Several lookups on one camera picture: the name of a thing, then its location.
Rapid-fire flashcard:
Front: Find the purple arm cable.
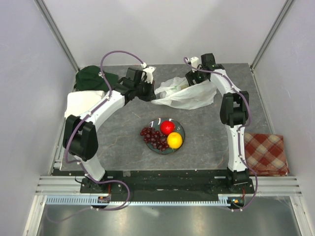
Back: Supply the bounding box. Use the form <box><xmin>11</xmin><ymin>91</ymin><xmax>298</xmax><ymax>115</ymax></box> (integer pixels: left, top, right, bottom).
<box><xmin>45</xmin><ymin>50</ymin><xmax>148</xmax><ymax>223</ymax></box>
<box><xmin>183</xmin><ymin>57</ymin><xmax>259</xmax><ymax>212</ymax></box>

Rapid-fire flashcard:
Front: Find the red fake grape bunch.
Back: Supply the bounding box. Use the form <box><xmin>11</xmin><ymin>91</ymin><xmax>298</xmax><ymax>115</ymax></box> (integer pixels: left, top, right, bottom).
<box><xmin>140</xmin><ymin>127</ymin><xmax>169</xmax><ymax>151</ymax></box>

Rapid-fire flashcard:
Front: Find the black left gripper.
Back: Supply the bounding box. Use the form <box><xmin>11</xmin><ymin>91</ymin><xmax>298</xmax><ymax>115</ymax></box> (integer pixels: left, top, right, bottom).
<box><xmin>134</xmin><ymin>79</ymin><xmax>156</xmax><ymax>102</ymax></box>

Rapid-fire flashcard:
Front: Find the dark green baseball cap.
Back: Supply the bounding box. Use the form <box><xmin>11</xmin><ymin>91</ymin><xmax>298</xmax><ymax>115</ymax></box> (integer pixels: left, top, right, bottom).
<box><xmin>74</xmin><ymin>65</ymin><xmax>109</xmax><ymax>92</ymax></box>

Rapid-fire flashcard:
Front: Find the white plastic bag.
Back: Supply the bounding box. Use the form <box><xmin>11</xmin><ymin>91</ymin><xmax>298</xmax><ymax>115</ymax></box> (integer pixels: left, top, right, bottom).
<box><xmin>152</xmin><ymin>77</ymin><xmax>217</xmax><ymax>110</ymax></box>

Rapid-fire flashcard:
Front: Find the red plaid cloth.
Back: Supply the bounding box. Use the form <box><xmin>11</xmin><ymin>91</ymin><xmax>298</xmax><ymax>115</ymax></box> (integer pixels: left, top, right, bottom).
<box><xmin>244</xmin><ymin>133</ymin><xmax>290</xmax><ymax>177</ymax></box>

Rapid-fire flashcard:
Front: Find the light blue cable duct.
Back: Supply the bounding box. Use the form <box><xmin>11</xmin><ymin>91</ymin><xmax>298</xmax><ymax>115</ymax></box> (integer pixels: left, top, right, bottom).
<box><xmin>46</xmin><ymin>195</ymin><xmax>240</xmax><ymax>207</ymax></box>

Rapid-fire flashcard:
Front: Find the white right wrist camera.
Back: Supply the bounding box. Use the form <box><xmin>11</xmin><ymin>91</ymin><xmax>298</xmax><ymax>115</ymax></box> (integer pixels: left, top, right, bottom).
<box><xmin>189</xmin><ymin>57</ymin><xmax>200</xmax><ymax>73</ymax></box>

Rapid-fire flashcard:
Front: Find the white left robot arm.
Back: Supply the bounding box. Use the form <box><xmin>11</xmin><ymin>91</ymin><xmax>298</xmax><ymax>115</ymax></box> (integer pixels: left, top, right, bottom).
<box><xmin>63</xmin><ymin>66</ymin><xmax>156</xmax><ymax>193</ymax></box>

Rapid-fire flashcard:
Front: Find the aluminium frame rail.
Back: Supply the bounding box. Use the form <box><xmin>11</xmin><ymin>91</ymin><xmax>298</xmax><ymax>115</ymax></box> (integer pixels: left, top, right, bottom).
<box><xmin>35</xmin><ymin>172</ymin><xmax>302</xmax><ymax>196</ymax></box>

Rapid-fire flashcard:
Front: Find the yellow fake lemon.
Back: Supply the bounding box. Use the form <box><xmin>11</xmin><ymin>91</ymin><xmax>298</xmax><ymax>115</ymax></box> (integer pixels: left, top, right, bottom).
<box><xmin>167</xmin><ymin>132</ymin><xmax>183</xmax><ymax>149</ymax></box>

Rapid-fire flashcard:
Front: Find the red fake apple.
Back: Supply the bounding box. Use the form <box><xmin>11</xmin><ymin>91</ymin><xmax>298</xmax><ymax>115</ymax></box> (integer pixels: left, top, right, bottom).
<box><xmin>159</xmin><ymin>120</ymin><xmax>175</xmax><ymax>135</ymax></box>

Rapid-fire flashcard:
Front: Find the blue ceramic plate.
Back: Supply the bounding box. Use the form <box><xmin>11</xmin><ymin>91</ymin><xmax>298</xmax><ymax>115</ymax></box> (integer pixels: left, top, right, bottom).
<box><xmin>146</xmin><ymin>118</ymin><xmax>185</xmax><ymax>155</ymax></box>

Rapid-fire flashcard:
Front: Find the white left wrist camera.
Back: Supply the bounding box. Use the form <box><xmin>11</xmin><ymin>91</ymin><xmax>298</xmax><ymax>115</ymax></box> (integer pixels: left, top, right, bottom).
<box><xmin>141</xmin><ymin>66</ymin><xmax>156</xmax><ymax>84</ymax></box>

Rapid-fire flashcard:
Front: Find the white folded towel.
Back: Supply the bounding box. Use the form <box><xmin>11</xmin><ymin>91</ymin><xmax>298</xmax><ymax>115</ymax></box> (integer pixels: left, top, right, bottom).
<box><xmin>64</xmin><ymin>90</ymin><xmax>106</xmax><ymax>118</ymax></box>

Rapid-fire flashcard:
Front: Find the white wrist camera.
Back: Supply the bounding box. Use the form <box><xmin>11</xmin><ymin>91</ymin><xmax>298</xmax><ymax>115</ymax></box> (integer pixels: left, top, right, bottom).
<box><xmin>141</xmin><ymin>66</ymin><xmax>156</xmax><ymax>84</ymax></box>
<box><xmin>189</xmin><ymin>57</ymin><xmax>200</xmax><ymax>73</ymax></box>

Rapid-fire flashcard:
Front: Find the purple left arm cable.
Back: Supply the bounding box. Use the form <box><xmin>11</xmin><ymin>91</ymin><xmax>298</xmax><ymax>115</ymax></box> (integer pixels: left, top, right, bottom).
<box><xmin>45</xmin><ymin>50</ymin><xmax>148</xmax><ymax>223</ymax></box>

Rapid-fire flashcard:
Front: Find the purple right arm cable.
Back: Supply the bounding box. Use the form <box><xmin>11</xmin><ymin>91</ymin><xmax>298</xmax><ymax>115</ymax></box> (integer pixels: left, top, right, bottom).
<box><xmin>183</xmin><ymin>57</ymin><xmax>259</xmax><ymax>212</ymax></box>

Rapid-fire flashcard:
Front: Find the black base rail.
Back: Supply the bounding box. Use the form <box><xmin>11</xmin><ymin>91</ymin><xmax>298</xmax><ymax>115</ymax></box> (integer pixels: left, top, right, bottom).
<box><xmin>80</xmin><ymin>170</ymin><xmax>254</xmax><ymax>194</ymax></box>

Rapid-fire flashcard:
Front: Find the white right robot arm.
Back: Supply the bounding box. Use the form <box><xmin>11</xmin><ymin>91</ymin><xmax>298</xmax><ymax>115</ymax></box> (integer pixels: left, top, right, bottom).
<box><xmin>184</xmin><ymin>53</ymin><xmax>251</xmax><ymax>194</ymax></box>

